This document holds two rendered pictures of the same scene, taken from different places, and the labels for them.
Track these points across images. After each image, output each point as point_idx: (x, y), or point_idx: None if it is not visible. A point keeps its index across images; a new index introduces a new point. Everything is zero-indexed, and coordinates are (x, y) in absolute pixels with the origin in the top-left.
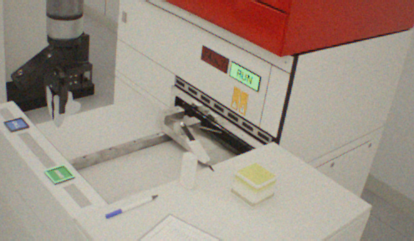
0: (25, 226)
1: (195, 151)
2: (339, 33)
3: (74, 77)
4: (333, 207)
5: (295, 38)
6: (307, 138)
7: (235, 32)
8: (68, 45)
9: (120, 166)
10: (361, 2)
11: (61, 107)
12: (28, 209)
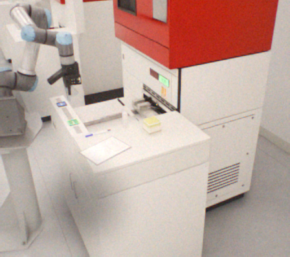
0: (64, 149)
1: (126, 111)
2: (208, 56)
3: (73, 80)
4: (189, 136)
5: (177, 60)
6: (199, 110)
7: (155, 59)
8: (68, 67)
9: (110, 123)
10: (220, 39)
11: (68, 92)
12: (64, 140)
